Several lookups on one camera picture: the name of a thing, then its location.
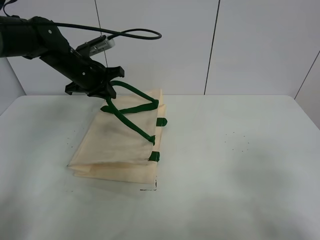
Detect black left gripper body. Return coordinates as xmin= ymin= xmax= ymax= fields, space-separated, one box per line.
xmin=39 ymin=49 xmax=125 ymax=95

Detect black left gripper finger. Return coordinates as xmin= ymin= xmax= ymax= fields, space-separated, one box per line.
xmin=86 ymin=81 xmax=116 ymax=100

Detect white linen bag green handles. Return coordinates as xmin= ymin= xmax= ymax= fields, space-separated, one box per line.
xmin=67 ymin=88 xmax=167 ymax=185

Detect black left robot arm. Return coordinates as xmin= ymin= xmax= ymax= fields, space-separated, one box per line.
xmin=0 ymin=16 xmax=125 ymax=99

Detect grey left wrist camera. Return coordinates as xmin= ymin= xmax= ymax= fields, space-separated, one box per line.
xmin=75 ymin=35 xmax=115 ymax=57

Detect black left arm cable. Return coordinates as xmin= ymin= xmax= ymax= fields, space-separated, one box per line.
xmin=0 ymin=0 xmax=163 ymax=40

